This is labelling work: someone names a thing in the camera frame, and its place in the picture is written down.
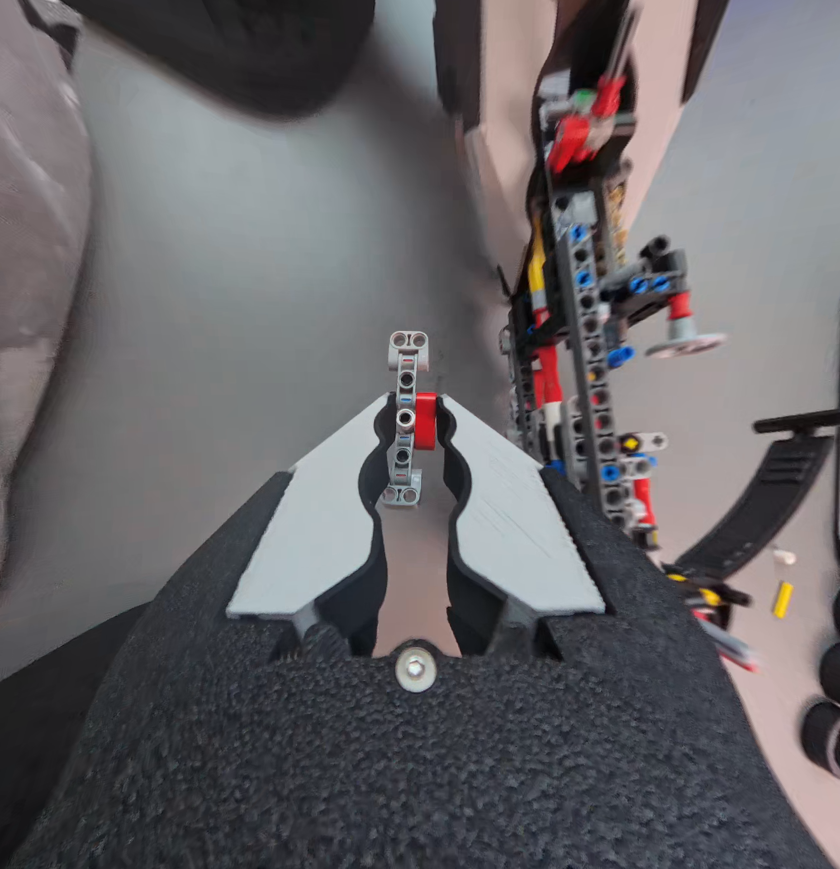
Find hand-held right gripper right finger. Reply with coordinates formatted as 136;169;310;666
437;394;608;657

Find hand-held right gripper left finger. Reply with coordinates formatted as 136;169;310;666
226;392;400;657

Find small grey and red brick assembly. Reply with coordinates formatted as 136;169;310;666
379;330;440;508

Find heap of loose brick pieces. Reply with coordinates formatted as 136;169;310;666
663;562;761;674

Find toy brick car chassis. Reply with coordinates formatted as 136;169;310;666
498;0;729;552

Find black flat bar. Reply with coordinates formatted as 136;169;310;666
752;407;840;436

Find dark cloth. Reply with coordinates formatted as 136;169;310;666
0;603;151;869

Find grey-brown cloth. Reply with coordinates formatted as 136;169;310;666
0;0;96;653

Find black rounded object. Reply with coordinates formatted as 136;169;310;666
60;0;379;122

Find black ribbed strap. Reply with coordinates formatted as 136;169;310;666
674;434;836;579

